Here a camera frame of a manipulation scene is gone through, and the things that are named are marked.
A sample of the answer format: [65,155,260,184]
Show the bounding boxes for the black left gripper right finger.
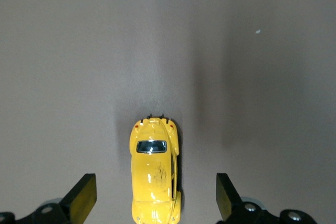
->
[216,173,323,224]

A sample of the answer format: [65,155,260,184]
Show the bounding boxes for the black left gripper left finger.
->
[0,173,98,224]

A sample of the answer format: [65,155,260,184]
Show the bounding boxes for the yellow beetle toy car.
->
[129,113,182,224]

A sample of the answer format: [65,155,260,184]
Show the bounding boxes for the brown table mat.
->
[0,0,336,224]

